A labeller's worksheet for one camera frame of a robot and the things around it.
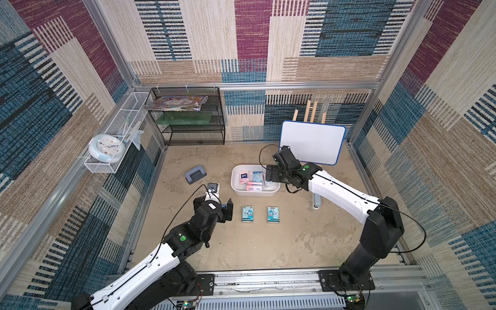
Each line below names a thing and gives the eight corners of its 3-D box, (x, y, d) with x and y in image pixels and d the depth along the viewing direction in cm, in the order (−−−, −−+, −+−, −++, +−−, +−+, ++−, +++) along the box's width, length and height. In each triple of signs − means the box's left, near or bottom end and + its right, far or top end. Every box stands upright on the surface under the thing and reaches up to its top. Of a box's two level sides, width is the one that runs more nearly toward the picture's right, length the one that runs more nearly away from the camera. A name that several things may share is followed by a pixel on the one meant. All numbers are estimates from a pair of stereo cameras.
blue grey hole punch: (189, 184, 104) (187, 180, 101) (185, 178, 107) (183, 173, 104) (206, 175, 108) (205, 171, 105) (202, 169, 111) (200, 164, 108)
